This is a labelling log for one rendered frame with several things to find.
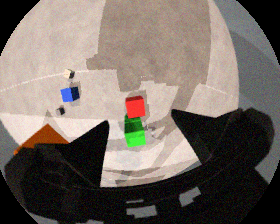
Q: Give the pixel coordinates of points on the green block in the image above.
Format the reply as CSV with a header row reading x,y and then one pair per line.
x,y
127,120
134,134

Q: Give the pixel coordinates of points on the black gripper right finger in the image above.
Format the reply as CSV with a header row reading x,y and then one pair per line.
x,y
203,132

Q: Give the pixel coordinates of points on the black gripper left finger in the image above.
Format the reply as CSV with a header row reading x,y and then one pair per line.
x,y
84,155

